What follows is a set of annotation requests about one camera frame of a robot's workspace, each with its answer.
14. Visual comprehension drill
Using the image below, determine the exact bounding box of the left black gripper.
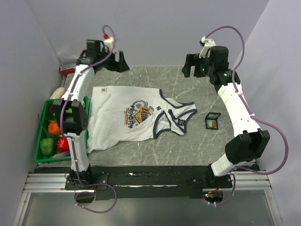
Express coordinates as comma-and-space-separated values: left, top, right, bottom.
97, 48, 130, 73

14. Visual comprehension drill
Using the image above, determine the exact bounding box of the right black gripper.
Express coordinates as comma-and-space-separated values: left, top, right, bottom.
181, 53, 214, 78

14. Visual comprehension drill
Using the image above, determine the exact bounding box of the white printed tank top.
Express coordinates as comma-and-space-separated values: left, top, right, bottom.
87, 86, 197, 153

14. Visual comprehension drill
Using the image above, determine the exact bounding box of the round colourful brooch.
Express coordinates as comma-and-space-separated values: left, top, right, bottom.
207, 120, 217, 128

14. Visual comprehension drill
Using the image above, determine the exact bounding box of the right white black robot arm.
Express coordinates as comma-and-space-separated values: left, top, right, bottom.
182, 46, 270, 188

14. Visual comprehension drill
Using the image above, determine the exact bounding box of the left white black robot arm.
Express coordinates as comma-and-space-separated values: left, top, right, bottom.
53, 37, 129, 189

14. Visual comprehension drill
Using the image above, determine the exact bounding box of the red white box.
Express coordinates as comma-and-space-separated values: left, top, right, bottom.
60, 63, 76, 76

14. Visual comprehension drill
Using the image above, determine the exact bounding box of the white radish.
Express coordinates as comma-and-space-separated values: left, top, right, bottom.
49, 87, 66, 99

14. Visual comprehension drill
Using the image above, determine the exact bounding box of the purple onion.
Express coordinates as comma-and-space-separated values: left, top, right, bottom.
48, 105, 55, 115

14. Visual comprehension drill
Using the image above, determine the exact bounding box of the orange tangerine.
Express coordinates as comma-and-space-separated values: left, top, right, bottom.
48, 121, 61, 136

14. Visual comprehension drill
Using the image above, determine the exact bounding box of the red bell pepper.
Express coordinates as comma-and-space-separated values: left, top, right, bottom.
56, 137, 69, 153

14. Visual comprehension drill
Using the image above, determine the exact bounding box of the purple eggplant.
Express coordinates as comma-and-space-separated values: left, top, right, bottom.
51, 151, 70, 158

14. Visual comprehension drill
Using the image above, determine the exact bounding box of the green plastic crate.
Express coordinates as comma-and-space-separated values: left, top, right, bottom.
34, 96, 89, 163

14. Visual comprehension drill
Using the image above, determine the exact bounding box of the green bell pepper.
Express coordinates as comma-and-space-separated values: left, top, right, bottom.
40, 137, 55, 157

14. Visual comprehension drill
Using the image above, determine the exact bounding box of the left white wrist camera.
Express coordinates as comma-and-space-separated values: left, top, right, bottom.
103, 33, 116, 52

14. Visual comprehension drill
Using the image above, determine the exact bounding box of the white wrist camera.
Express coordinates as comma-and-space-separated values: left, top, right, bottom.
199, 36, 216, 58
103, 33, 116, 52

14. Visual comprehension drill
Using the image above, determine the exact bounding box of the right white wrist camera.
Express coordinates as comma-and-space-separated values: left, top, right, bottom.
199, 36, 216, 58

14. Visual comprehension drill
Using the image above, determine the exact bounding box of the black wire frame stand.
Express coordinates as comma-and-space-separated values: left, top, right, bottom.
205, 112, 221, 130

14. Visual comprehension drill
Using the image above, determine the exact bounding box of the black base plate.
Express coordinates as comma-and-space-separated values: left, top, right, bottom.
34, 165, 259, 201

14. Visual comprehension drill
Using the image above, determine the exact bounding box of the aluminium rail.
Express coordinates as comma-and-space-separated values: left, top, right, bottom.
23, 173, 66, 193

